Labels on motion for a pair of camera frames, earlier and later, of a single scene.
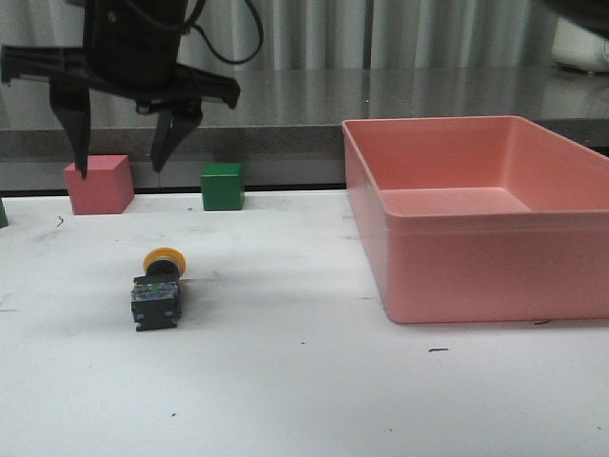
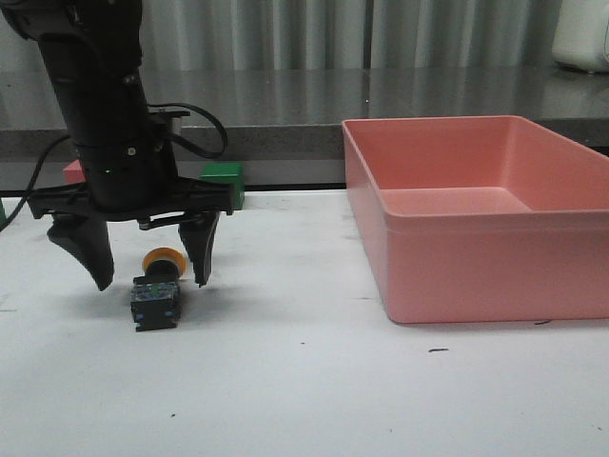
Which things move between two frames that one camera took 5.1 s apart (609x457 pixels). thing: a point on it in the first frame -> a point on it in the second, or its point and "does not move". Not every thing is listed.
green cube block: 222,187 does not move
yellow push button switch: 156,301 does not move
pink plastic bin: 476,219 does not move
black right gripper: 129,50 -> 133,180
